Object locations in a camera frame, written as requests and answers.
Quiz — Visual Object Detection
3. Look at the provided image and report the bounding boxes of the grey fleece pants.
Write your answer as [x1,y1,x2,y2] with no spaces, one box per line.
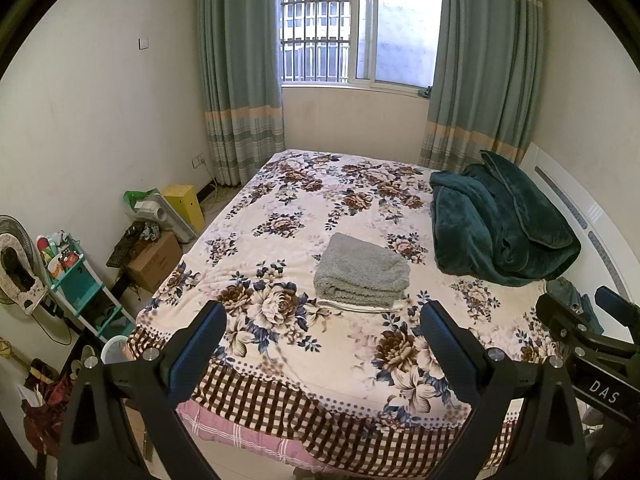
[314,233,410,307]

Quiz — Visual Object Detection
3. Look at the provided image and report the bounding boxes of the blue grey clothing pile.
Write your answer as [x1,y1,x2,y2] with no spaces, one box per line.
[546,276,603,335]

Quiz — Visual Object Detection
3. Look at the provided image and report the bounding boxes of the pink mattress sheet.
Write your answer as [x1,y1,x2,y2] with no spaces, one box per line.
[177,400,340,474]

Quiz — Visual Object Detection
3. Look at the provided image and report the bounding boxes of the red bag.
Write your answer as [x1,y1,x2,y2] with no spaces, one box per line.
[21,374,75,458]

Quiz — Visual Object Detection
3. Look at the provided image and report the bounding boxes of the white bed headboard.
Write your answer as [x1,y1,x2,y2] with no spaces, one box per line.
[518,142,640,344]

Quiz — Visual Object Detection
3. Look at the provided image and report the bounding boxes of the teal white shelf rack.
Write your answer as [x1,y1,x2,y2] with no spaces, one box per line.
[36,231,134,342]

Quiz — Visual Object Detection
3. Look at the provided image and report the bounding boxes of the brown cardboard box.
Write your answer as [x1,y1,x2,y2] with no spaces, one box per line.
[126,232,183,292]

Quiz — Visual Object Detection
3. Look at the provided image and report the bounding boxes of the white fan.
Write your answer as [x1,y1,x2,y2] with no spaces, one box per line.
[0,214,48,315]

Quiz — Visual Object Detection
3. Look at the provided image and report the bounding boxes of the dark green plush blanket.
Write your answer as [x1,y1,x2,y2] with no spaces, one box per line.
[430,151,582,287]

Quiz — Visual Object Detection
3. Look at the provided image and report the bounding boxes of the white folded cloth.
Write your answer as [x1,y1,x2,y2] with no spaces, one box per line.
[316,298,407,314]

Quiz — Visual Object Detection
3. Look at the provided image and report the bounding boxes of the floral bed blanket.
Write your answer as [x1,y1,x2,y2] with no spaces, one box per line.
[128,151,556,479]

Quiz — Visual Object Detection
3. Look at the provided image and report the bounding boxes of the yellow box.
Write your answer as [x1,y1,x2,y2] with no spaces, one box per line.
[162,184,205,233]

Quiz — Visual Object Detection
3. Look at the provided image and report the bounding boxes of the right green curtain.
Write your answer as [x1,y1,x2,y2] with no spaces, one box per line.
[420,0,544,171]

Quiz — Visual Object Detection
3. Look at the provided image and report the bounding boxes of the green curtain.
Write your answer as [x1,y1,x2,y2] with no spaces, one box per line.
[198,0,285,185]
[420,0,544,171]

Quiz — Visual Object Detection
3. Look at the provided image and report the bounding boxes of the barred window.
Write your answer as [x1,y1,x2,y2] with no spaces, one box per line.
[279,0,442,98]

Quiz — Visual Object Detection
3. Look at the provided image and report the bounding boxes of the left green curtain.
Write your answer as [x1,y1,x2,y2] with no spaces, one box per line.
[198,0,285,185]

